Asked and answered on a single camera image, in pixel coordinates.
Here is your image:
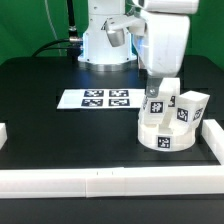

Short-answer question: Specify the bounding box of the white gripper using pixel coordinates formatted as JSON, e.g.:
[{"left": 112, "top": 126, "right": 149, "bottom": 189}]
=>
[{"left": 105, "top": 10, "right": 190, "bottom": 98}]

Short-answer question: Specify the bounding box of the white round stool seat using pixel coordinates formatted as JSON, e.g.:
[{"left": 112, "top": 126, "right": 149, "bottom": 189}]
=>
[{"left": 138, "top": 119, "right": 195, "bottom": 152}]

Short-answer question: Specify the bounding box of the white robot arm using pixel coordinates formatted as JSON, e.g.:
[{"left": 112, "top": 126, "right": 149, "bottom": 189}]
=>
[{"left": 105, "top": 0, "right": 199, "bottom": 98}]

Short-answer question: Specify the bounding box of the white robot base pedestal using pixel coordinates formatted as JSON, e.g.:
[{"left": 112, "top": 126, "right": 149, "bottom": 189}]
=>
[{"left": 78, "top": 0, "right": 137, "bottom": 71}]

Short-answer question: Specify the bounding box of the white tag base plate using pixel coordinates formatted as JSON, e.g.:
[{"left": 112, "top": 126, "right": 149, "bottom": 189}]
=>
[{"left": 57, "top": 89, "right": 144, "bottom": 109}]

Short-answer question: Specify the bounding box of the black base cable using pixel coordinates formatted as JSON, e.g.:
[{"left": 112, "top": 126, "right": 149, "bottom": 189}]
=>
[{"left": 31, "top": 0, "right": 84, "bottom": 58}]

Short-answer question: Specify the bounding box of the white front fence rail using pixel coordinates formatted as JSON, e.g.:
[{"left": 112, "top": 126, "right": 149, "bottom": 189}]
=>
[{"left": 0, "top": 165, "right": 224, "bottom": 198}]

